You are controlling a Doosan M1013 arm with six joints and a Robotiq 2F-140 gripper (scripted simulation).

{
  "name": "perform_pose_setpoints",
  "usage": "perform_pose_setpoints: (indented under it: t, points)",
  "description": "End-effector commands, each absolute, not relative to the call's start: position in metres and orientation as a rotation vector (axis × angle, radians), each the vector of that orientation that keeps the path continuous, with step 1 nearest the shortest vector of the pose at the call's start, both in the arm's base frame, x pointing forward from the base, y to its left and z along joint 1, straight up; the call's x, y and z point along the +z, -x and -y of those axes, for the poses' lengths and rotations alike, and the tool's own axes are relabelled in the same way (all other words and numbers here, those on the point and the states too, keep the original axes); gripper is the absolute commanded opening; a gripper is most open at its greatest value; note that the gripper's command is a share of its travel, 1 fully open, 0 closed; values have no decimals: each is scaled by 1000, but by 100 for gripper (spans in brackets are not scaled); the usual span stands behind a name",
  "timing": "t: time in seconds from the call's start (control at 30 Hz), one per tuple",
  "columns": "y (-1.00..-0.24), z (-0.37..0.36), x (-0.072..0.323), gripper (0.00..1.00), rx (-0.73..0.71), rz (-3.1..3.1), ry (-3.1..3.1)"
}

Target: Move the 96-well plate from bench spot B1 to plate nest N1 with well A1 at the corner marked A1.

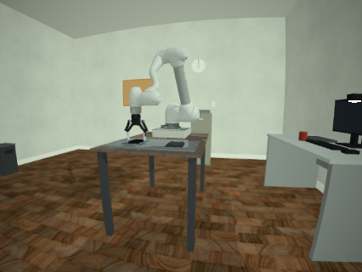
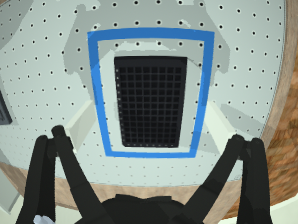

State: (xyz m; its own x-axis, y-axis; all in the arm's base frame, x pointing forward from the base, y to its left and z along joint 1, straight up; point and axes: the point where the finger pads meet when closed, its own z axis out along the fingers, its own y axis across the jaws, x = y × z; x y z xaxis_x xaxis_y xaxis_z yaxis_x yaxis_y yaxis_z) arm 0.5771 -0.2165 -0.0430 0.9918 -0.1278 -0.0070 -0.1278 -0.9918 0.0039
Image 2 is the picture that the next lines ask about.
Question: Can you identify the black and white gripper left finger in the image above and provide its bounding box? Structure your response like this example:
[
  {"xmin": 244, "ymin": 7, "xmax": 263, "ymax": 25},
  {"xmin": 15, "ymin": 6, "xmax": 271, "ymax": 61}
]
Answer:
[{"xmin": 15, "ymin": 100, "xmax": 115, "ymax": 224}]

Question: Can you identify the black well plate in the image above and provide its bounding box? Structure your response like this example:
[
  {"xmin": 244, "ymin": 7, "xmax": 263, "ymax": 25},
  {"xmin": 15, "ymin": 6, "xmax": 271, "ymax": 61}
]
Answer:
[{"xmin": 114, "ymin": 56, "xmax": 187, "ymax": 148}]

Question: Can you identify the blue tape outline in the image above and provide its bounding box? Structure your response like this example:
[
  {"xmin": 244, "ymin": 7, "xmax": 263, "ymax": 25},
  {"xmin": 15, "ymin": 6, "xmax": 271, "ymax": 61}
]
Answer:
[{"xmin": 87, "ymin": 27, "xmax": 215, "ymax": 158}]

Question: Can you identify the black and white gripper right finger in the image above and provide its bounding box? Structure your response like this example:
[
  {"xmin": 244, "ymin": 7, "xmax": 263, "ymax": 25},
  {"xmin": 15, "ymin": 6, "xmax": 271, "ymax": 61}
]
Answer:
[{"xmin": 167, "ymin": 101, "xmax": 273, "ymax": 224}]

